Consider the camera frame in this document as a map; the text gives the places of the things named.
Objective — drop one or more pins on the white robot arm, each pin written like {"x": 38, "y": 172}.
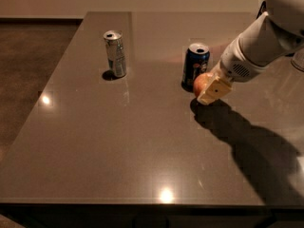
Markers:
{"x": 276, "y": 32}

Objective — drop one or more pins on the red apple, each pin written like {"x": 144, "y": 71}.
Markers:
{"x": 201, "y": 82}

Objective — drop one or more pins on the silver energy drink can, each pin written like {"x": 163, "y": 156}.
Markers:
{"x": 115, "y": 52}

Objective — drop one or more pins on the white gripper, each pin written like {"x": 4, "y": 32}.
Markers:
{"x": 235, "y": 65}

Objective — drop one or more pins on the blue pepsi can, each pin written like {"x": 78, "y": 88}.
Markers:
{"x": 195, "y": 63}

